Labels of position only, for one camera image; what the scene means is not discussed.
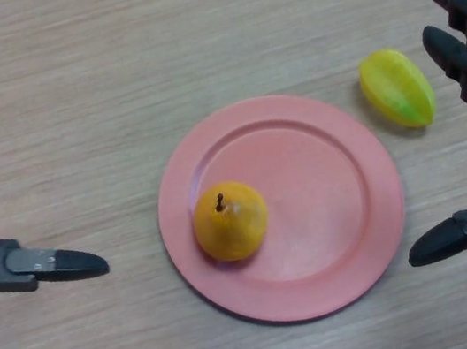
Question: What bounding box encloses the yellow orange pear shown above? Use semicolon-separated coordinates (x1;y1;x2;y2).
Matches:
187;174;275;267

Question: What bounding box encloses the pink round plate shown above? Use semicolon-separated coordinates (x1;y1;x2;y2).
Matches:
142;76;422;342

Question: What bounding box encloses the yellow green starfruit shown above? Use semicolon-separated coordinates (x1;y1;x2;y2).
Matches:
355;42;440;138

